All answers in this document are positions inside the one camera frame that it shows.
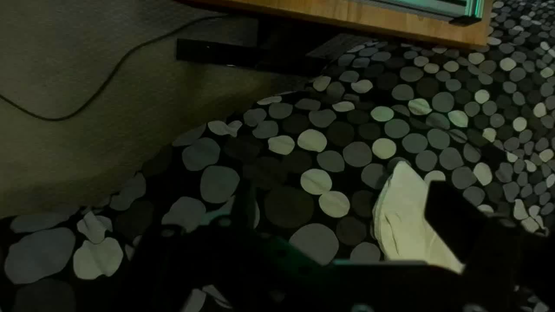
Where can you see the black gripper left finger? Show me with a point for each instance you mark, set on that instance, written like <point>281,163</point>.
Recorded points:
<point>253,271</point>

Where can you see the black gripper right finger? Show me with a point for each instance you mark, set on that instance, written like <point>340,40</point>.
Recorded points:
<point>501,265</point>

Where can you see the white pillowcase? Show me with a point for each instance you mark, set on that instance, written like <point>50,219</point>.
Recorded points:
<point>401,227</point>

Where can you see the black grey dotted bedspread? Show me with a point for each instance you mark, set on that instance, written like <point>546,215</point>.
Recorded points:
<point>481,121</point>

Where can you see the wooden bunk bed frame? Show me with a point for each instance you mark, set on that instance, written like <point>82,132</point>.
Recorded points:
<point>290,30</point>

